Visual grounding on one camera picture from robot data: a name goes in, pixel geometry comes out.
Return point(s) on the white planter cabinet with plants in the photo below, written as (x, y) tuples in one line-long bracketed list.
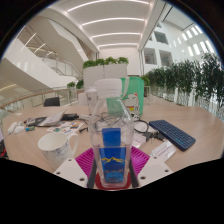
[(103, 75)]

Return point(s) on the clear water bottle blue label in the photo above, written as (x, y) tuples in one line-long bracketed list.
[(111, 150)]

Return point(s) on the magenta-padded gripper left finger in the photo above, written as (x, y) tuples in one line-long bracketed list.
[(73, 171)]

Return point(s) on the green tote bag cat print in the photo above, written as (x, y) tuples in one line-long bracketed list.
[(133, 100)]

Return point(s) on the white ceramic mug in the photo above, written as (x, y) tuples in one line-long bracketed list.
[(56, 150)]

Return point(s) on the white printed card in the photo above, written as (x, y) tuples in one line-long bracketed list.
[(138, 140)]

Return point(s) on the dark notebook with white paper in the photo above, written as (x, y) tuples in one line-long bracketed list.
[(51, 119)]

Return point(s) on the small green potted plants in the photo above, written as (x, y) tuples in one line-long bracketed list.
[(75, 84)]

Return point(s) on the dark blue keyboard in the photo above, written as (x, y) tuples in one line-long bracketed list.
[(173, 134)]

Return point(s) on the white paper packet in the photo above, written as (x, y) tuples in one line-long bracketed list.
[(162, 150)]

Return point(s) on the colourful sticker sheet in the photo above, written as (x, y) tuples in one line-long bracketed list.
[(66, 127)]

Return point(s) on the wooden shelf with green plants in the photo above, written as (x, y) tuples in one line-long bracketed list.
[(146, 81)]

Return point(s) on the ceiling light strips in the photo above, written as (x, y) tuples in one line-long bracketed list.
[(113, 21)]

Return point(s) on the black office chair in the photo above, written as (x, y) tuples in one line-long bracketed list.
[(51, 101)]

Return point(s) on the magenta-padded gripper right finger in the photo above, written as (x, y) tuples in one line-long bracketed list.
[(153, 169)]

